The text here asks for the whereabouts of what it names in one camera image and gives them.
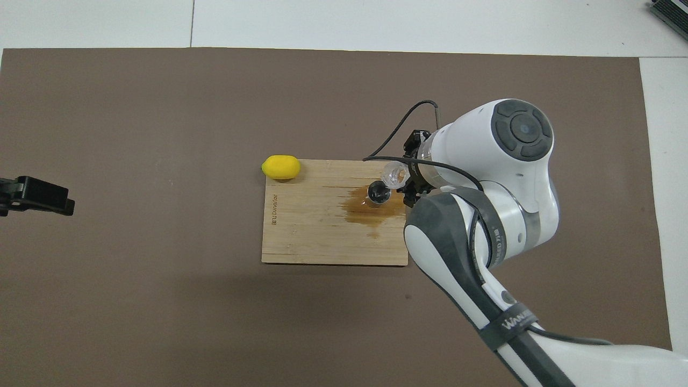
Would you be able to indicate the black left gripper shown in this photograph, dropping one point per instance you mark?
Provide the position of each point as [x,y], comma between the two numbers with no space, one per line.
[8,204]

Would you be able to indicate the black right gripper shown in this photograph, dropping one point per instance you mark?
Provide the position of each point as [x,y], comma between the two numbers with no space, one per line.
[421,146]

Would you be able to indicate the clear plastic cup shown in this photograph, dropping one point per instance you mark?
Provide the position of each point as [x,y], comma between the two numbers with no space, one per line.
[395,174]

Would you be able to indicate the stained wooden cutting board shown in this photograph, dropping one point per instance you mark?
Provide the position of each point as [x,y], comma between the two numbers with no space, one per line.
[312,231]

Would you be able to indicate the yellow lemon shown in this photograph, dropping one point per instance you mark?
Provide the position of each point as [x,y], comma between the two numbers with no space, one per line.
[280,167]

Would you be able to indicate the brown table mat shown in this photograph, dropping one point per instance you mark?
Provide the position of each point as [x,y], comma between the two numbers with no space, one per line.
[161,322]

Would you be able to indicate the grey ribbed device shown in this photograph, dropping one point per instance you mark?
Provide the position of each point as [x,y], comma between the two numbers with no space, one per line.
[672,11]

